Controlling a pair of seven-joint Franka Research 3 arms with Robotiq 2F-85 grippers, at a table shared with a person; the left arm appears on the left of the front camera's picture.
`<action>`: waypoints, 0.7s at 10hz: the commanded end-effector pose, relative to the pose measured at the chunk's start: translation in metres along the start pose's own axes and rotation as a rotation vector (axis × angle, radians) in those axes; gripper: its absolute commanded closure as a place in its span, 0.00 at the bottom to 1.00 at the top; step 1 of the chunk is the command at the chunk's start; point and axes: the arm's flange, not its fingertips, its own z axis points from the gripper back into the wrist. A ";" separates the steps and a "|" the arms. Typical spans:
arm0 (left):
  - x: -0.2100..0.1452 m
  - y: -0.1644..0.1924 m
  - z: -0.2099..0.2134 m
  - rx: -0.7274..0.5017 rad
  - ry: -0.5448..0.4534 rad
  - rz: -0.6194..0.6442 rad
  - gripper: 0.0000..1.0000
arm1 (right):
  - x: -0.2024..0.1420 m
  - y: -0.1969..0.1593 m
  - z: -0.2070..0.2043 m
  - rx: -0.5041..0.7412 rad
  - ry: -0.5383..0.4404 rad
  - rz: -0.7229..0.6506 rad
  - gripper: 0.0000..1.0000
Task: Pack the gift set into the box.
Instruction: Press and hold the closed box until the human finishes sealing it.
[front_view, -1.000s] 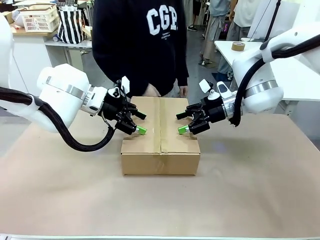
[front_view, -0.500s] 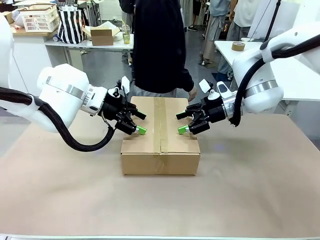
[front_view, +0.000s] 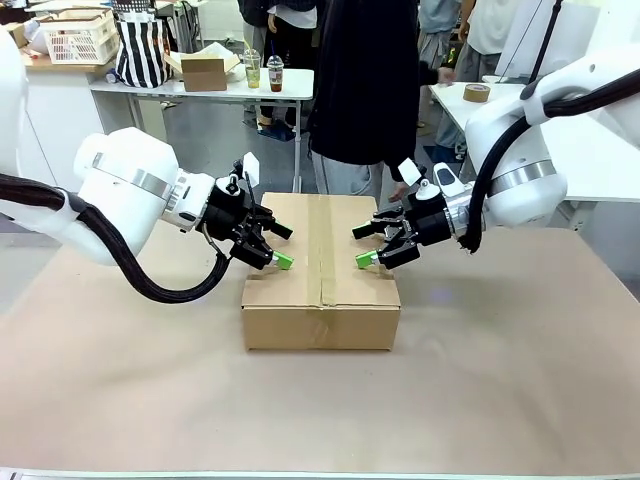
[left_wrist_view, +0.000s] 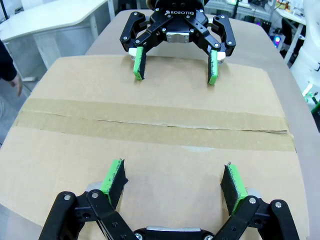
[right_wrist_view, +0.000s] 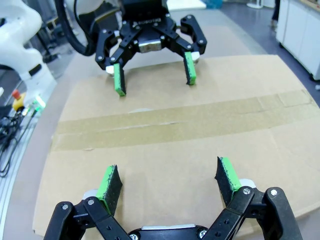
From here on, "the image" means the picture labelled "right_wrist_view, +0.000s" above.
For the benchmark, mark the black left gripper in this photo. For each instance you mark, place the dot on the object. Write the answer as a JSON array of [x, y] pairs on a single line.
[[147, 22]]

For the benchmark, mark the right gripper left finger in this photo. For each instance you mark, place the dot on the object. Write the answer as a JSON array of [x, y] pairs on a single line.
[[100, 212]]

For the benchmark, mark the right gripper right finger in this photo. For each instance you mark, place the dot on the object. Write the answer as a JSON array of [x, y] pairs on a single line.
[[250, 215]]

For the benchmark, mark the large brown cardboard box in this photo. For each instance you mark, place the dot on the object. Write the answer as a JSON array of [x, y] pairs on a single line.
[[175, 170]]

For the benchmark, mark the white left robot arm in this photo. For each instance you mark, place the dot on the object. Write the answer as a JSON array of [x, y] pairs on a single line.
[[25, 57]]

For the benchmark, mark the brown packing tape strip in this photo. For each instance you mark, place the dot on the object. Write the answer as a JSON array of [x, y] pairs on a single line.
[[175, 122]]

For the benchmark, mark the green lit control device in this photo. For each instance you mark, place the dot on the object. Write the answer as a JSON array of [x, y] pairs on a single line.
[[38, 103]]

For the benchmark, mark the white stand base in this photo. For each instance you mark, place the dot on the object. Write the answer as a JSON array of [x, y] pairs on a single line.
[[256, 3]]

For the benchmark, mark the bystander dark legs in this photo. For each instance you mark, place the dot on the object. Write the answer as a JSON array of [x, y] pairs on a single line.
[[275, 15]]

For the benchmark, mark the yellow red emergency stop button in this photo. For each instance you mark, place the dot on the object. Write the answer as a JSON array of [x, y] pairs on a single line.
[[18, 100]]

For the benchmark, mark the white tall cabinet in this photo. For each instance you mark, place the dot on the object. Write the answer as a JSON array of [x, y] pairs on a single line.
[[300, 32]]

